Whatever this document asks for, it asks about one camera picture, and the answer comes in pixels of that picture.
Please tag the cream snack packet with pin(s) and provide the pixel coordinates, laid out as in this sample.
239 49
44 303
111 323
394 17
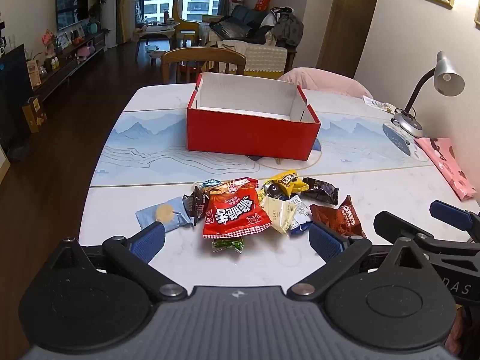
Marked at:
275 213

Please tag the yellow chair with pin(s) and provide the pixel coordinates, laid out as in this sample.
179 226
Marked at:
185 26

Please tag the small brown snack packet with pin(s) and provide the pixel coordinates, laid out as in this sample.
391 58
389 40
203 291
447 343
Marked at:
195 204

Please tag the white carton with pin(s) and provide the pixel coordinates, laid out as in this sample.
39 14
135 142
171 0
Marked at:
33 75

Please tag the dark foil snack packet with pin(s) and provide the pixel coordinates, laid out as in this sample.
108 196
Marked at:
322 191

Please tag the grey desk lamp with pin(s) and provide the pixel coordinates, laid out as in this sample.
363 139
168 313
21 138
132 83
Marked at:
448 75

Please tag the red cardboard box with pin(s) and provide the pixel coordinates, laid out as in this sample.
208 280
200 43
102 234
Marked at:
247 135

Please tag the red bag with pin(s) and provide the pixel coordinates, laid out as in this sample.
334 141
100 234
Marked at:
263 2

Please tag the brown cardboard box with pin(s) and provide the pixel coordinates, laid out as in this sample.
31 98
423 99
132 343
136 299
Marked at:
33 116

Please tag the green snack packet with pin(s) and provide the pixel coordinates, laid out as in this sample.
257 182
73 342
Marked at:
227 245

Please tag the wooden coffee table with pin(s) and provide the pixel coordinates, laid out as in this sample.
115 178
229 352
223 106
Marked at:
157 30

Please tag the black cabinet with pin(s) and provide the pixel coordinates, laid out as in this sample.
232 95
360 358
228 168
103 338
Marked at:
15 101

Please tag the television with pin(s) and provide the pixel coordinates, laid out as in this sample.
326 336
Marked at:
73 7

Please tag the pile of clothes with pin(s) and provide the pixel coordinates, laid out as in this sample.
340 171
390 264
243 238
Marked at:
287 26

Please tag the blue white snack packet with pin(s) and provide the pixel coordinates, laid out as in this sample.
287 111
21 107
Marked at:
302 213

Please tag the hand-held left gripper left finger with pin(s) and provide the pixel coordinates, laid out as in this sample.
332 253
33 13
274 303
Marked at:
148 240

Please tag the blue foil candy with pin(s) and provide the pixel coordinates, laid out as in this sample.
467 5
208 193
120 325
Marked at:
210 184

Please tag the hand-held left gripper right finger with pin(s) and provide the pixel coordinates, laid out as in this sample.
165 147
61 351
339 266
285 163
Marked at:
328 242

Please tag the wooden door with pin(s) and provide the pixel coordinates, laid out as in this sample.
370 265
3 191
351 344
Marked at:
337 26

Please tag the light blue cookie packet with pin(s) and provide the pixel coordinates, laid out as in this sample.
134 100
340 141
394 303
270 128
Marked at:
170 213

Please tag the white printed packet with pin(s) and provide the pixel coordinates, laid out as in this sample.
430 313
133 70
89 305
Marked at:
377 103

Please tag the grey yellow curtain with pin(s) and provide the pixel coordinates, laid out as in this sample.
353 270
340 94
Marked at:
129 7

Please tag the pink jacket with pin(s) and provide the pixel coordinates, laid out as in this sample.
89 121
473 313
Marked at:
322 80

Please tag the dark tv cabinet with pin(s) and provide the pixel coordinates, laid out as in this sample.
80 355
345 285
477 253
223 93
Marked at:
67 65

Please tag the large red snack packet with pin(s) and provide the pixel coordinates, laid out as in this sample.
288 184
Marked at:
236 213

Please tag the brown cookie packet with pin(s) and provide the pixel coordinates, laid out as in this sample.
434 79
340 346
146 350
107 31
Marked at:
337 217

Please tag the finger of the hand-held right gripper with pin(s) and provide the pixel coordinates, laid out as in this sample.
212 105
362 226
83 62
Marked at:
450 213
393 227

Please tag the sofa with cream cover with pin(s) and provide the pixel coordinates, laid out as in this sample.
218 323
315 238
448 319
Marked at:
262 58

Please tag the wooden chair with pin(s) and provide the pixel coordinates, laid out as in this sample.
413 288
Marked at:
202 54

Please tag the yellow snack packet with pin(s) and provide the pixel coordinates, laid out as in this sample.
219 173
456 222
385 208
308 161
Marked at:
287 180

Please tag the white tower air conditioner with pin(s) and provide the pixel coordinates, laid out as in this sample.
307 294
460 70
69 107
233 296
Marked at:
109 15

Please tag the pink printed pouch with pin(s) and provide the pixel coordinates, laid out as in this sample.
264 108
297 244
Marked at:
446 161

